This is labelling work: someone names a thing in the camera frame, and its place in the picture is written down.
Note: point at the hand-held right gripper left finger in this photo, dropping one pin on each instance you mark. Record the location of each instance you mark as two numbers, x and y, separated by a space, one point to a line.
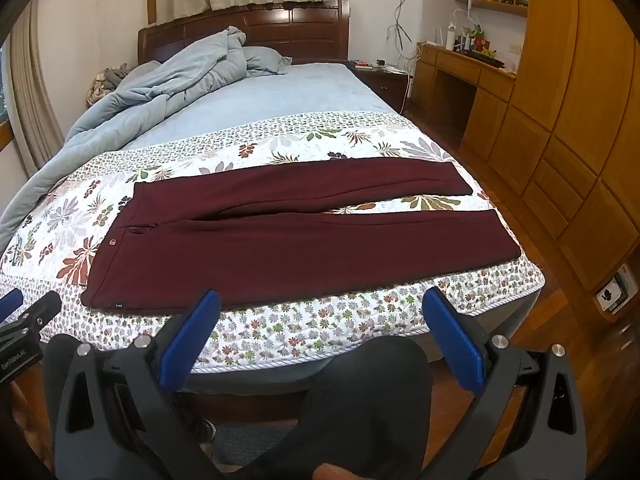
197 330

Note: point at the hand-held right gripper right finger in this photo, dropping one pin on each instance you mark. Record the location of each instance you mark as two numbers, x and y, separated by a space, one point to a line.
452 340

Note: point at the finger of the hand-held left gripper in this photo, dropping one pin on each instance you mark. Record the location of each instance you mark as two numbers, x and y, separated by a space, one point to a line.
10 301
37 312

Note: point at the maroon pants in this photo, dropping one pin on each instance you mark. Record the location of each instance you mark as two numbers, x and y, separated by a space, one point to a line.
300 255

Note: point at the beige side curtain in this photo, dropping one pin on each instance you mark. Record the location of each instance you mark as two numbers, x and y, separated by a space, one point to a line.
35 90

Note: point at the floral quilt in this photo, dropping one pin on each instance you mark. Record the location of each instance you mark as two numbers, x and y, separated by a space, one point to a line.
300 135

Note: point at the grey crumpled clothes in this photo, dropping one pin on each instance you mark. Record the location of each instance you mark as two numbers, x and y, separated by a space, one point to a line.
110 80

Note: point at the light blue duvet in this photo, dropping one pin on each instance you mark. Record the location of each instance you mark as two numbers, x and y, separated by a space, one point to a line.
165 85

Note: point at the wooden desk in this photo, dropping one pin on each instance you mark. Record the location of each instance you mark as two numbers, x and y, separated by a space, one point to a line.
460 90

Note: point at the wooden wardrobe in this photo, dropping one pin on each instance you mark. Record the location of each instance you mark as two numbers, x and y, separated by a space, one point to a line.
575 110

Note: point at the light blue bed sheet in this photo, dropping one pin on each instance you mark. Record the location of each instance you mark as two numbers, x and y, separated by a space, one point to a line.
300 90

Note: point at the dark wooden nightstand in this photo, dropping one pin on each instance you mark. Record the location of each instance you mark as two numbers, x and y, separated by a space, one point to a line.
385 85

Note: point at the light blue pillow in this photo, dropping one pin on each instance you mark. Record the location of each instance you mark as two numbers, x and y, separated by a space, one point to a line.
265 60

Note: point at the black keyboard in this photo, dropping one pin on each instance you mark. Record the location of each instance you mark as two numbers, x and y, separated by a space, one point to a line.
485 59

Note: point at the dark wooden headboard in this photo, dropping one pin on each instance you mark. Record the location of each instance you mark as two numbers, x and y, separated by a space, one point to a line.
250 25

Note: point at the white desk lamp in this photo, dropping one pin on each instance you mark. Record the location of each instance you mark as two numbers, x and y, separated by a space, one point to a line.
467 15

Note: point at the white wall socket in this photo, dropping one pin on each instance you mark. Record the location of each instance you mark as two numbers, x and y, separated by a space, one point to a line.
614 291

